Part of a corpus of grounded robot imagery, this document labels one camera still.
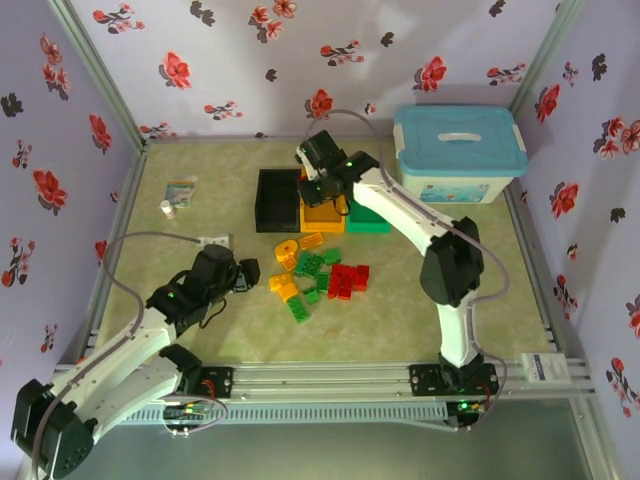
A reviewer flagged yellow oval lego block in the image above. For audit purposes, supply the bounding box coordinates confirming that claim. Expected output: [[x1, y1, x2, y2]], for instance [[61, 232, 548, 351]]
[[273, 238, 301, 266]]

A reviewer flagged long green lego brick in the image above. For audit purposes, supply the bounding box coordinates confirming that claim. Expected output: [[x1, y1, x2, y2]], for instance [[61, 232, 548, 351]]
[[286, 294, 312, 325]]

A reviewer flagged long red lego brick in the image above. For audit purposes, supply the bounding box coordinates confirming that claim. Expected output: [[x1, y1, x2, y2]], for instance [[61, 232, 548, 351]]
[[327, 278, 355, 301]]

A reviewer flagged yellow plastic bin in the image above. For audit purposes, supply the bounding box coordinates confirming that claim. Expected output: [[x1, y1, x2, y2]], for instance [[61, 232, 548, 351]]
[[298, 197, 349, 235]]

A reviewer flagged black plastic bin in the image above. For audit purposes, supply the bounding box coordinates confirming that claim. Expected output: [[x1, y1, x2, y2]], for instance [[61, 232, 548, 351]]
[[254, 168, 304, 234]]

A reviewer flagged green plastic bin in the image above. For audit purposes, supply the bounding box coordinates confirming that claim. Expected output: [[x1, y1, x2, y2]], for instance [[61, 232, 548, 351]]
[[346, 189, 393, 235]]

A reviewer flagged small printed paper packet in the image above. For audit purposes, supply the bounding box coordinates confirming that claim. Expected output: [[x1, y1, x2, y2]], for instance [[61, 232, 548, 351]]
[[166, 175, 199, 209]]

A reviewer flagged white storage box blue lid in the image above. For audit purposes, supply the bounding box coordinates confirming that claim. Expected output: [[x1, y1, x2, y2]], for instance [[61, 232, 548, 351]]
[[392, 104, 530, 205]]

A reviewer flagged small controller board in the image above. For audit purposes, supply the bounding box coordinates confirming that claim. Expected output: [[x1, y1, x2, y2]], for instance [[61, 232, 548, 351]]
[[162, 397, 214, 424], [452, 398, 489, 420]]

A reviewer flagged white label card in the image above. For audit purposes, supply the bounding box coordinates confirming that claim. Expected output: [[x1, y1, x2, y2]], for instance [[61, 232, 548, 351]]
[[519, 352, 569, 386]]

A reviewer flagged thin aluminium frame rail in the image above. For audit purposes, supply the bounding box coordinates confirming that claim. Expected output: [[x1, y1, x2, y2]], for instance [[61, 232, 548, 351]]
[[143, 133, 397, 145]]

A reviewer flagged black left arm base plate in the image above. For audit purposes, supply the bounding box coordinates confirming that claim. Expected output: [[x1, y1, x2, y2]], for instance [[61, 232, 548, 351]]
[[192, 366, 236, 400]]

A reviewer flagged wide aluminium frame rail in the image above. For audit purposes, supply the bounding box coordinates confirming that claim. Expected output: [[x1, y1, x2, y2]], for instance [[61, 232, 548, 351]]
[[52, 362, 599, 404]]

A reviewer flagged slotted grey cable duct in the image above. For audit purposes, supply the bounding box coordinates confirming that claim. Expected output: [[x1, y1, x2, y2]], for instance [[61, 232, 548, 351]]
[[119, 402, 449, 426]]

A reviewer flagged grey right arm cable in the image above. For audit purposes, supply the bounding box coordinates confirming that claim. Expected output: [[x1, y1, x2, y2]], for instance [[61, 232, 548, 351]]
[[305, 108, 511, 431]]

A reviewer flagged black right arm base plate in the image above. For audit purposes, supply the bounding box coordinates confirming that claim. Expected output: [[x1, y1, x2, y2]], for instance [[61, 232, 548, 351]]
[[408, 363, 501, 401]]

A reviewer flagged aluminium frame post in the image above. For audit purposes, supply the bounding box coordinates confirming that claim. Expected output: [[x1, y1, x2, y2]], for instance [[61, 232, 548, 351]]
[[47, 0, 149, 147], [509, 0, 587, 119]]

